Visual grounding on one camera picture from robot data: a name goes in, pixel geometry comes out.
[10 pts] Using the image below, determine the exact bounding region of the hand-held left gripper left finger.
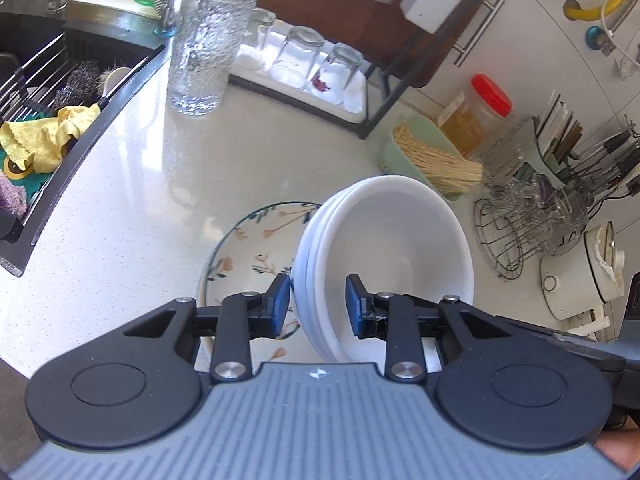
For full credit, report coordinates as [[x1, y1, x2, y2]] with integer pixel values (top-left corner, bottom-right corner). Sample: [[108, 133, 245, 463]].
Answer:
[[122, 272, 292, 381]]

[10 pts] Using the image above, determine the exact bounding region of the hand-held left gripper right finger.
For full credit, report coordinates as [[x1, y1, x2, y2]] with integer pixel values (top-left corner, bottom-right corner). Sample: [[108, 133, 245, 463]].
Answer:
[[345, 272, 516, 381]]

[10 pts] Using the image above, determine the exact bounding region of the white bowl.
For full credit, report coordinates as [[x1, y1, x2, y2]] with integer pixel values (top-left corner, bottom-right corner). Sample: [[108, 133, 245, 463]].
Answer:
[[291, 190, 351, 364], [314, 175, 475, 364], [300, 185, 361, 364]]

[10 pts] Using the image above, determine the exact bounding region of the floral ceramic plate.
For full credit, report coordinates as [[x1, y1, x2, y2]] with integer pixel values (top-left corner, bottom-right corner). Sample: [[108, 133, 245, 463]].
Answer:
[[197, 201, 323, 366]]

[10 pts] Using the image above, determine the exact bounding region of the person's right hand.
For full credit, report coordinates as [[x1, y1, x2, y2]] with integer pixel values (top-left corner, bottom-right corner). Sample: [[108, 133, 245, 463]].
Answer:
[[595, 427, 640, 473]]

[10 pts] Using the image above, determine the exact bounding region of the white electric cooker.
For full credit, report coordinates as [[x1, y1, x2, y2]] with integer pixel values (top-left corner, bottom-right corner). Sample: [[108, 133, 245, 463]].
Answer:
[[540, 220, 628, 321]]

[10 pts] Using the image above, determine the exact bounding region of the green plastic basket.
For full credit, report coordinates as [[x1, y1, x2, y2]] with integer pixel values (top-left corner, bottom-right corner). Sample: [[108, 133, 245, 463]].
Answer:
[[380, 115, 483, 201]]

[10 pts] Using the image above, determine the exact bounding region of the clear glass cup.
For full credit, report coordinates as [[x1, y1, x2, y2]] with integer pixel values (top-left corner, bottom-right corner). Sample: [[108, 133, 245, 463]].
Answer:
[[550, 185, 591, 241]]

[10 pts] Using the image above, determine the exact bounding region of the bundle of dried noodles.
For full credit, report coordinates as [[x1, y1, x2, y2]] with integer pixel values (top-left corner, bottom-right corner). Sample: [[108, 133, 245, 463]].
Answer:
[[392, 124, 485, 196]]

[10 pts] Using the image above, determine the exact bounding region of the black metal rack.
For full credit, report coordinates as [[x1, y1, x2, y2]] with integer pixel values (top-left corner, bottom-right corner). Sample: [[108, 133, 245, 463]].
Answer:
[[227, 0, 511, 141]]

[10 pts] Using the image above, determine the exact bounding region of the white drip tray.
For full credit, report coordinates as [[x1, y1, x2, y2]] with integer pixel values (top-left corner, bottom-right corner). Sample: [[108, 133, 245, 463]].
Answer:
[[227, 17, 371, 123]]

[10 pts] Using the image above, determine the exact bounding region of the textured glass cup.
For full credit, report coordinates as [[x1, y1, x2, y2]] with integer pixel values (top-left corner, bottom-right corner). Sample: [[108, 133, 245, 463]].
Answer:
[[482, 117, 533, 181]]

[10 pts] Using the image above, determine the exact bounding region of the grey chopstick holder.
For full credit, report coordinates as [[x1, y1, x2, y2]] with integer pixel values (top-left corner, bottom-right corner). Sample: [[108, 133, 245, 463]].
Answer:
[[537, 135, 576, 176]]

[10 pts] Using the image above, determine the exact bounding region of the clear drinking glass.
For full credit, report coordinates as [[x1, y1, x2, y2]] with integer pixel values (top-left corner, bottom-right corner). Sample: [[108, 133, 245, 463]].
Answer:
[[314, 42, 365, 106], [272, 26, 326, 86], [245, 7, 277, 72]]

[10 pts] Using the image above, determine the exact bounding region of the bundle of chopsticks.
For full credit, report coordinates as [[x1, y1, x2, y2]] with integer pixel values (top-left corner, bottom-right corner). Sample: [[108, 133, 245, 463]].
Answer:
[[537, 90, 586, 161]]

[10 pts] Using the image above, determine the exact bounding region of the red-lidded plastic jar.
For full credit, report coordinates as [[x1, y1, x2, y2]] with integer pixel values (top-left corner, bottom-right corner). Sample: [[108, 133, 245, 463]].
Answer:
[[440, 74, 513, 156]]

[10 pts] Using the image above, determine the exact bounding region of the textured glass mug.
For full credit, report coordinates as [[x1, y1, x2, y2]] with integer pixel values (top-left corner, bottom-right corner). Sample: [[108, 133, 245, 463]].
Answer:
[[166, 0, 258, 117]]

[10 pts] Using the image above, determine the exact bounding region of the bristle dish brush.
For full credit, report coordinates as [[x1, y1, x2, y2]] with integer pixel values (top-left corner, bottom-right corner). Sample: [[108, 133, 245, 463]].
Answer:
[[97, 60, 132, 98]]

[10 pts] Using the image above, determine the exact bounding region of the yellow cloth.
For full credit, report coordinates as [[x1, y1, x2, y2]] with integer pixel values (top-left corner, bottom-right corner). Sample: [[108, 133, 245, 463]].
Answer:
[[0, 102, 101, 173]]

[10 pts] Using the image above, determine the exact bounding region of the steel wool scrubber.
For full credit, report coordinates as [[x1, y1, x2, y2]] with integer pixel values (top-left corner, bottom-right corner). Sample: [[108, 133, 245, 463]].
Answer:
[[52, 60, 103, 111]]

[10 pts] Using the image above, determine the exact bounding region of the steel sink rack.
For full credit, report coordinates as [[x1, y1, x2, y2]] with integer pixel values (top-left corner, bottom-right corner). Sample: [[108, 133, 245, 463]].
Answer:
[[0, 32, 68, 126]]

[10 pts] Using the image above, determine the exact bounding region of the black sink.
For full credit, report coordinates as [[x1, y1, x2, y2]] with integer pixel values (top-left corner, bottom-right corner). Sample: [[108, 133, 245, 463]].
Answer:
[[0, 0, 168, 278]]

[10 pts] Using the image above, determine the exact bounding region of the wire cup rack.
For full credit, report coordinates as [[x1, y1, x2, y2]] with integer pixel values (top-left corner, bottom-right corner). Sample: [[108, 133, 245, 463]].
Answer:
[[474, 180, 591, 281]]

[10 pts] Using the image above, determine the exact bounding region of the bundle of dark-handled utensils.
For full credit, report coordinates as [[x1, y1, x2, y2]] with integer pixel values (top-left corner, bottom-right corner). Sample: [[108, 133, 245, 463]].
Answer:
[[570, 127, 640, 198]]

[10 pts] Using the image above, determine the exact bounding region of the steel cabinet handle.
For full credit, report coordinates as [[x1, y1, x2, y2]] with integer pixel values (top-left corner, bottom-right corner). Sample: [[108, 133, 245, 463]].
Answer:
[[454, 0, 506, 67]]

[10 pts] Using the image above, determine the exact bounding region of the teal wall valve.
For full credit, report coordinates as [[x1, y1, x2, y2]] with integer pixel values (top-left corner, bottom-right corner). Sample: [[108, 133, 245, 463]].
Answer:
[[586, 25, 618, 56]]

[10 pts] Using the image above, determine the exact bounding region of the white cable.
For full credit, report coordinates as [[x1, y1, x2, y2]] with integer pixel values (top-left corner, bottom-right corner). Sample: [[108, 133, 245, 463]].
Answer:
[[600, 0, 640, 68]]

